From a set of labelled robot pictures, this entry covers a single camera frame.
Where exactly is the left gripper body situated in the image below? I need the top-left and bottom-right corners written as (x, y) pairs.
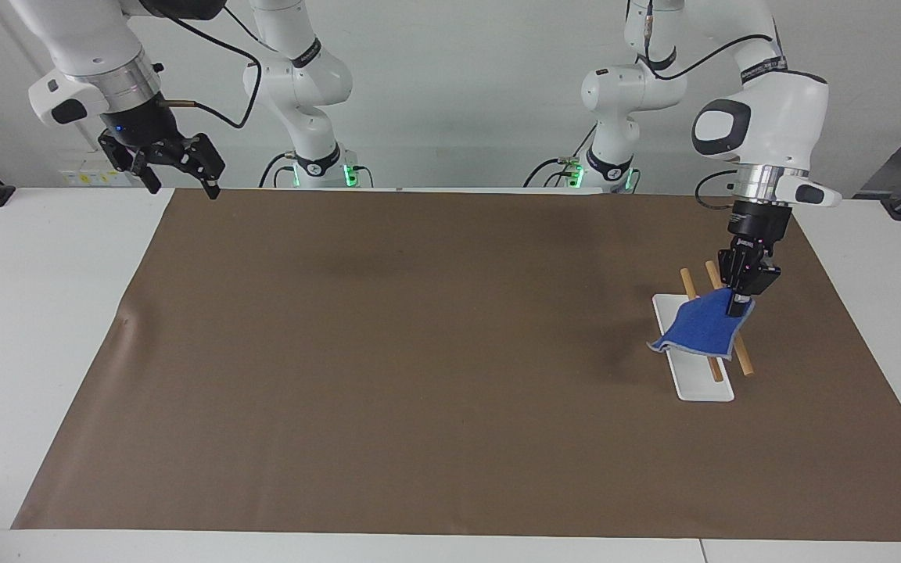
top-left (727, 199), bottom-right (794, 268)

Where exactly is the black cable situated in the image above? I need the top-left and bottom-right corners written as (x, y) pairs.
top-left (258, 152), bottom-right (297, 189)
top-left (695, 170), bottom-right (739, 211)
top-left (149, 4), bottom-right (263, 131)
top-left (641, 0), bottom-right (784, 81)
top-left (522, 125), bottom-right (600, 189)

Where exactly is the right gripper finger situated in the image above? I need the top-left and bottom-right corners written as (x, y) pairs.
top-left (98, 135), bottom-right (163, 195)
top-left (155, 134), bottom-right (227, 201)

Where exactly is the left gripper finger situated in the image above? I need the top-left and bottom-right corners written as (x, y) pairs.
top-left (717, 249), bottom-right (741, 317)
top-left (738, 262), bottom-right (782, 317)

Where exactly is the white rectangular tray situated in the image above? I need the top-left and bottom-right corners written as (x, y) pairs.
top-left (652, 293), bottom-right (736, 404)

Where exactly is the blue towel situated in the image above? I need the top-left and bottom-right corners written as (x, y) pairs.
top-left (647, 287), bottom-right (757, 361)

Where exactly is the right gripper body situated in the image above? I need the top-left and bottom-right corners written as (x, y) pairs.
top-left (100, 93), bottom-right (187, 160)

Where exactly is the wooden rod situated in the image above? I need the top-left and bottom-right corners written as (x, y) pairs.
top-left (679, 267), bottom-right (726, 383)
top-left (704, 260), bottom-right (755, 377)

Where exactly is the white wall socket strip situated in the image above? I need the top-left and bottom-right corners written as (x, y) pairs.
top-left (59, 167), bottom-right (132, 188)

